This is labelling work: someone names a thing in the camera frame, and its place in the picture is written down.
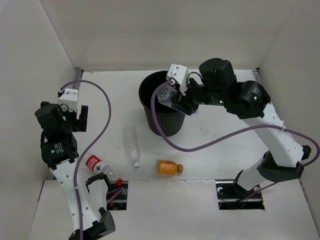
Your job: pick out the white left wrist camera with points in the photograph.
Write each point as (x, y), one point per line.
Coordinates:
(68, 99)

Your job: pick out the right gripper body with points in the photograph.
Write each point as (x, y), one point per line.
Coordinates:
(198, 92)

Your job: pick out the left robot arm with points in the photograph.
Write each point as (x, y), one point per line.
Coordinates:
(86, 197)

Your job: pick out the aluminium rail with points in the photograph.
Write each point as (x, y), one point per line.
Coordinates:
(78, 77)
(256, 75)

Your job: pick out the clear bottle white cap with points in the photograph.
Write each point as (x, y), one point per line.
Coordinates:
(131, 147)

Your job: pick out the clear bottle red label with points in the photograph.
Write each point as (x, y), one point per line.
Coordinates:
(98, 166)

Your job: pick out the clear bottle blue label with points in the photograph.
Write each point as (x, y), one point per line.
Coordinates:
(168, 96)

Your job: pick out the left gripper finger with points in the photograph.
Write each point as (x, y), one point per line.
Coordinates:
(83, 119)
(45, 105)

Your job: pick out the left aluminium rail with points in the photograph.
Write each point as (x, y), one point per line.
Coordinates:
(78, 77)

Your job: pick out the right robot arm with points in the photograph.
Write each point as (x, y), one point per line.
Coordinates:
(251, 103)

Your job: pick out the orange juice bottle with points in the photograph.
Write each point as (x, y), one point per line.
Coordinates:
(165, 167)

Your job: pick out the right aluminium rail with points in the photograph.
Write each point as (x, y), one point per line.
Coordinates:
(256, 75)

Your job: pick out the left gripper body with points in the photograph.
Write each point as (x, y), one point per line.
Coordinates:
(81, 118)

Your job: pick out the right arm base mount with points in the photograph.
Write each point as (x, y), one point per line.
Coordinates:
(233, 197)

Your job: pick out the black plastic waste bin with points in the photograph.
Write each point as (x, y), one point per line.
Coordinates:
(170, 121)

